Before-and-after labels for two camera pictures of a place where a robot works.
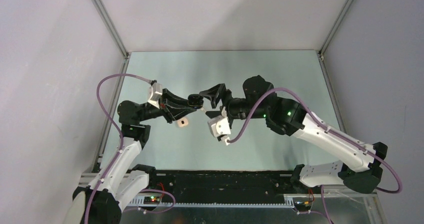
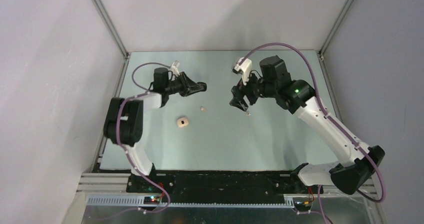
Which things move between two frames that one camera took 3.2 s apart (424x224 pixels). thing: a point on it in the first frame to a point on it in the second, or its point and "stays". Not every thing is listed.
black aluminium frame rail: (224, 186) stays
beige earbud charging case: (183, 122) stays
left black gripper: (171, 113) to (189, 87)
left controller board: (151, 200) stays
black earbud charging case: (195, 101) to (202, 86)
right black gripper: (215, 93) to (240, 90)
